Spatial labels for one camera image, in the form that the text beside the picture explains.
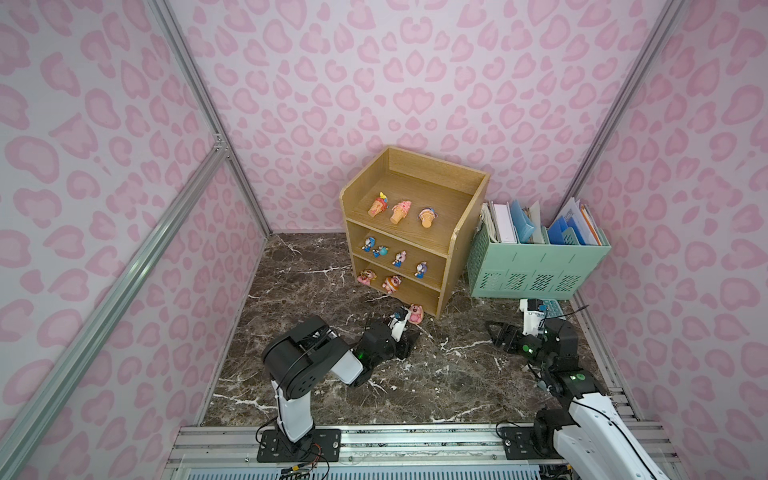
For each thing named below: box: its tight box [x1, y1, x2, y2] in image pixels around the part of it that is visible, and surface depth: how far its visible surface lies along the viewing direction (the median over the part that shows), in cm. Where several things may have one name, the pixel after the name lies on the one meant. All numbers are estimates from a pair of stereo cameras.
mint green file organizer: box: [467, 223, 612, 300], surface depth 90 cm
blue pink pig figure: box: [392, 250, 407, 268], surface depth 90 cm
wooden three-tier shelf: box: [340, 146, 490, 317], surface depth 86 cm
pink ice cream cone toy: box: [390, 200, 412, 225], surface depth 80 cm
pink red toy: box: [382, 275, 402, 294], surface depth 100 cm
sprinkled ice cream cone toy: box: [368, 191, 388, 218], surface depth 82 cm
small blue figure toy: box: [361, 236, 376, 253], surface depth 93 cm
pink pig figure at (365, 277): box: [356, 270, 377, 286], surface depth 103 cm
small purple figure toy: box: [414, 261, 428, 279], surface depth 87 cm
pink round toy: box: [408, 303, 424, 324], surface depth 95 cm
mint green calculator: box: [542, 299, 566, 319], surface depth 99 cm
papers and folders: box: [479, 197, 603, 246], surface depth 89 cm
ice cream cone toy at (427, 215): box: [418, 207, 438, 228], surface depth 78 cm
